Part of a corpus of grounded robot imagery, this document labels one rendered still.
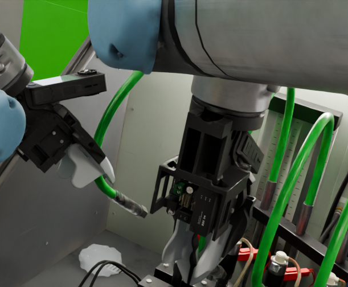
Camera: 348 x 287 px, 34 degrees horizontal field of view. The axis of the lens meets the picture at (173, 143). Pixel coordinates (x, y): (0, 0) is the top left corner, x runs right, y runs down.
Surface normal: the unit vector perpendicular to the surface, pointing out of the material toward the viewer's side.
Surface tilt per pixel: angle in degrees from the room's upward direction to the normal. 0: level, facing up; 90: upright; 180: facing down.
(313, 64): 131
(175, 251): 87
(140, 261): 0
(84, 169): 76
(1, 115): 90
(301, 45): 114
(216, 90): 90
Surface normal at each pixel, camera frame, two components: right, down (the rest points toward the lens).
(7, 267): 0.87, 0.32
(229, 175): 0.19, -0.91
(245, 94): 0.18, 0.39
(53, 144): 0.56, 0.19
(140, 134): -0.45, 0.25
